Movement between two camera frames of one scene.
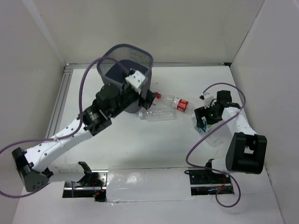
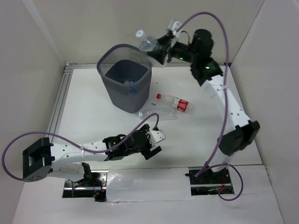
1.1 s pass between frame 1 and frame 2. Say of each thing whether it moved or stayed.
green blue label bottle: moved
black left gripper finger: moved
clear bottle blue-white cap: stayed
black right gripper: moved
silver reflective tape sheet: stayed
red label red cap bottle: stayed
